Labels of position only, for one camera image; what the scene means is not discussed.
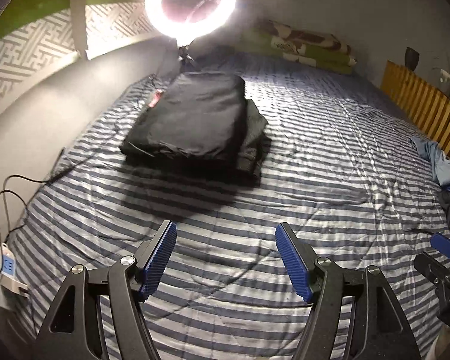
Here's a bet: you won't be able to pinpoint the yellow wooden slat headboard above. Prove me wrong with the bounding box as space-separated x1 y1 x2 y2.
380 61 450 157

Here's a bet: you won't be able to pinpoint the black power cable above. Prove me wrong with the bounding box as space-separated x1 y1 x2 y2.
0 74 163 278

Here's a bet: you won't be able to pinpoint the white blue power strip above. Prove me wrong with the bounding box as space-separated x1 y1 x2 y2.
0 243 29 311

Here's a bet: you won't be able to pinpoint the grey folded trousers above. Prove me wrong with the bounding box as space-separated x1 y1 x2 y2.
235 99 268 186

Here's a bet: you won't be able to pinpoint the green patterned folded blanket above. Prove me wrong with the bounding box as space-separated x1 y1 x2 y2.
237 20 358 75

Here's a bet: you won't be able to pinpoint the white potted plant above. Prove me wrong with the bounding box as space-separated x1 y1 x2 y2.
433 55 450 98

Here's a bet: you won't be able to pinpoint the blue striped quilt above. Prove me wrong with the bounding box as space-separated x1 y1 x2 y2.
9 55 447 359

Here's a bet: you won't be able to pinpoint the black ring light tripod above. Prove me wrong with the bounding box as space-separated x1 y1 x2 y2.
177 45 197 72

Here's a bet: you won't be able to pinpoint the dark vase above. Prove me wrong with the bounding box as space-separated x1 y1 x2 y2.
404 47 419 72

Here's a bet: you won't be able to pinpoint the light blue clothes pile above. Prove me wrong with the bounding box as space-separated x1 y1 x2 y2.
410 136 450 187

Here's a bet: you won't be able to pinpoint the black garment with red loops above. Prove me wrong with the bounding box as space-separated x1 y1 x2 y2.
120 72 247 161

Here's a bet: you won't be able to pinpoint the white ring light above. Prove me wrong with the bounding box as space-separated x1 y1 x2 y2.
145 0 236 47

